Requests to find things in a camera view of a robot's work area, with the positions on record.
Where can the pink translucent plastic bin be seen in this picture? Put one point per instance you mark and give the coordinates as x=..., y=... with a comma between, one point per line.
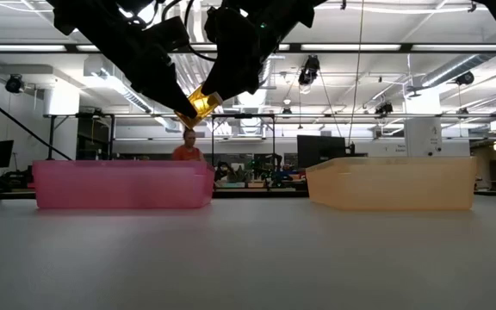
x=123, y=185

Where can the black shelf cabinet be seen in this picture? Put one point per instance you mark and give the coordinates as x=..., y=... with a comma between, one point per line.
x=95, y=129

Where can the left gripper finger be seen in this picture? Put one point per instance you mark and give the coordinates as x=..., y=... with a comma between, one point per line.
x=172, y=92

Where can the white square column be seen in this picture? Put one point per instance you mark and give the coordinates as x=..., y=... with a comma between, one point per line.
x=422, y=133

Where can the black overhead light beam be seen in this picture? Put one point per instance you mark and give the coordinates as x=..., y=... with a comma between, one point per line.
x=406, y=47

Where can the black hanging spotlight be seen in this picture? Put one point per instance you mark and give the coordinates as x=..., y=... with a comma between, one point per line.
x=384, y=108
x=14, y=84
x=464, y=78
x=309, y=69

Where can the large amber pill bottle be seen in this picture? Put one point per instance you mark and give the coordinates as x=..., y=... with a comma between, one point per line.
x=201, y=107

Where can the person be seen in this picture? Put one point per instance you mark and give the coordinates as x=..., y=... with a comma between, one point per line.
x=186, y=153

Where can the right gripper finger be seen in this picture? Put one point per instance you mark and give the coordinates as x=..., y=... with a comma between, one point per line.
x=235, y=77

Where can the wide black computer monitor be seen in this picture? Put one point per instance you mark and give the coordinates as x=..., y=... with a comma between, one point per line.
x=321, y=150

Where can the orange translucent plastic bin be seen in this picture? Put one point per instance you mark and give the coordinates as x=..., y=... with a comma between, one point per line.
x=390, y=185

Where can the black aluminium table frame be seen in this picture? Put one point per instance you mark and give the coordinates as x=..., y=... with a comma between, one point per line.
x=256, y=194

